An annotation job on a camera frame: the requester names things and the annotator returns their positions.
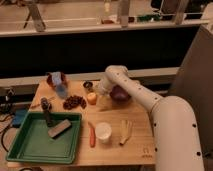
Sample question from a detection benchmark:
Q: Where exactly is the orange yellow apple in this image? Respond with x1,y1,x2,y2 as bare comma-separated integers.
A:
87,92,97,105

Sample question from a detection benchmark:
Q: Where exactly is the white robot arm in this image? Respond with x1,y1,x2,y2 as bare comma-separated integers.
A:
98,65,205,171

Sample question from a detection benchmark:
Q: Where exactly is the small metal cup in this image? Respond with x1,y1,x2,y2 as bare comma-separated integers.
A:
83,81,94,93

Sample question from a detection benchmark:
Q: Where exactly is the white plastic cup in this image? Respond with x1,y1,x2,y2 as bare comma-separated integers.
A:
95,122,112,143

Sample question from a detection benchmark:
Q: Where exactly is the purple bowl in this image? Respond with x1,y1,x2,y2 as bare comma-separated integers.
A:
110,85,131,102

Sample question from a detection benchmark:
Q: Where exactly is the dark red grape bunch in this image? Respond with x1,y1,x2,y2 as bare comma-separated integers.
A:
63,95,87,110

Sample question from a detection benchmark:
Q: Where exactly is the blue cloth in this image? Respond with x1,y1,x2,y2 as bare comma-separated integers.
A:
46,71,68,99

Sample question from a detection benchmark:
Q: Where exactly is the orange carrot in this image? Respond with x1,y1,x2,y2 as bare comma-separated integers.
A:
88,122,96,148

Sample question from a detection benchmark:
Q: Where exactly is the grey sponge block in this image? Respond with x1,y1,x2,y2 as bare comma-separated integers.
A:
48,119,71,138

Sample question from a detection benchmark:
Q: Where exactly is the black dish brush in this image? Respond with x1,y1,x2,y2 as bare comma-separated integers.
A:
41,97,53,127

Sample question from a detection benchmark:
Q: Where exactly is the blue box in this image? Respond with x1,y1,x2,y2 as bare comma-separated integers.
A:
12,109,27,128

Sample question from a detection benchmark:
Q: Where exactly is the green plastic tray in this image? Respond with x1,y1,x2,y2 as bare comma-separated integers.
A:
6,112,82,164

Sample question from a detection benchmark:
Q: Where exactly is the dark grey panel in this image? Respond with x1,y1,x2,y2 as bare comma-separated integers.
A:
169,26,213,159

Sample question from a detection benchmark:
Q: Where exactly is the black cable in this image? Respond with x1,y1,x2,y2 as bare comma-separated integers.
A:
0,113,16,153

